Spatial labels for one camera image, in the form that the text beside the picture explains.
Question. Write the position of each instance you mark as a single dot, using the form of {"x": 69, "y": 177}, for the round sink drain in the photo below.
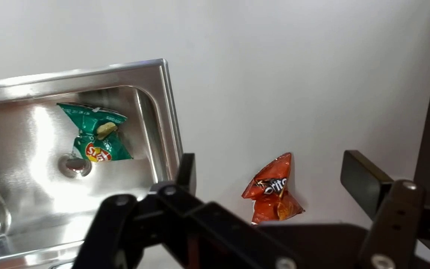
{"x": 74, "y": 166}

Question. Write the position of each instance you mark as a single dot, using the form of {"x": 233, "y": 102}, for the green chip bag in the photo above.
{"x": 92, "y": 124}

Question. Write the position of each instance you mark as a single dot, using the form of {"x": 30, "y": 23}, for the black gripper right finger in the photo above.
{"x": 398, "y": 219}

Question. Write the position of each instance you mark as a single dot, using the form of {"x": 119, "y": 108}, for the red Doritos chip bag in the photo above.
{"x": 269, "y": 199}

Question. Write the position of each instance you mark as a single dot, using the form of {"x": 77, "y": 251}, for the stainless steel sink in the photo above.
{"x": 25, "y": 199}

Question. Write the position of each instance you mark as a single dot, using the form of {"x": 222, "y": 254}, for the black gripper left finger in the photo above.
{"x": 185, "y": 225}

